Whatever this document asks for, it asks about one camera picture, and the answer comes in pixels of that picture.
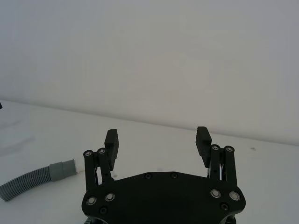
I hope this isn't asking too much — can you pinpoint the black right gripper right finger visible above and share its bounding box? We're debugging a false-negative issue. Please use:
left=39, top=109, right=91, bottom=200
left=194, top=126, right=239, bottom=187

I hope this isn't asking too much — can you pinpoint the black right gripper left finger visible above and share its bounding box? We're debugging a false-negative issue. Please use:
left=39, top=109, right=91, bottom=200
left=83, top=128, right=121, bottom=195

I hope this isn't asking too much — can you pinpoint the white table cloth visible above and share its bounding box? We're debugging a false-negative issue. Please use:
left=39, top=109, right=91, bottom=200
left=0, top=99, right=299, bottom=224

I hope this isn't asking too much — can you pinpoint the grey corrugated hose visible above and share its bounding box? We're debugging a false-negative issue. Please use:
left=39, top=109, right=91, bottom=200
left=0, top=158, right=78, bottom=202

